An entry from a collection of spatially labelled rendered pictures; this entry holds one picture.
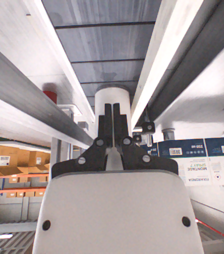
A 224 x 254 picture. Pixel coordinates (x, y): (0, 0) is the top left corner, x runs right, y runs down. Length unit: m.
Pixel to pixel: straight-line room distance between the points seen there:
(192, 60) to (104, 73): 0.12
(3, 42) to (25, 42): 0.03
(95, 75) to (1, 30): 0.12
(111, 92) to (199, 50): 0.12
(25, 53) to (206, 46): 0.23
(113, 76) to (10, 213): 9.20
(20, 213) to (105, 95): 8.97
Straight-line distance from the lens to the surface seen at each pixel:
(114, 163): 0.16
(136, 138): 0.50
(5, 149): 1.97
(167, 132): 0.49
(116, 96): 0.18
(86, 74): 0.17
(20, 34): 0.22
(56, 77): 0.28
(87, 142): 0.15
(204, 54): 0.21
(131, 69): 0.17
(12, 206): 9.18
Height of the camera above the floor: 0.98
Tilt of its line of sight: 14 degrees down
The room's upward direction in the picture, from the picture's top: 178 degrees clockwise
